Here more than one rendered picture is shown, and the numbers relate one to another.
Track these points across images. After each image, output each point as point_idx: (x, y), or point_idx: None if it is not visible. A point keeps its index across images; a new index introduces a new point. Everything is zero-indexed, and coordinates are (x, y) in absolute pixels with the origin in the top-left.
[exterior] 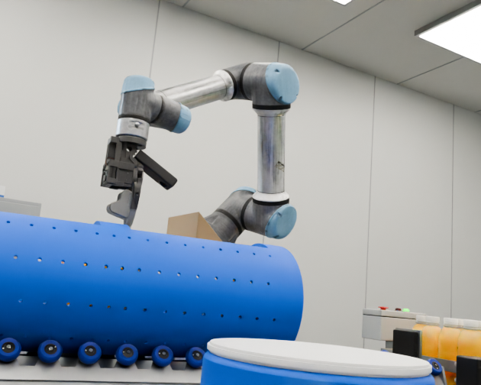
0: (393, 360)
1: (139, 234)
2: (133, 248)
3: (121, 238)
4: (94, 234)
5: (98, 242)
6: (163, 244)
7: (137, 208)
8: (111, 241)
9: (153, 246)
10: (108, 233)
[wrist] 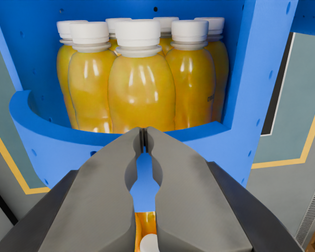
0: None
1: (256, 101)
2: (269, 101)
3: (256, 136)
4: (243, 182)
5: (251, 165)
6: (287, 21)
7: (216, 164)
8: (255, 150)
9: (281, 55)
10: (244, 166)
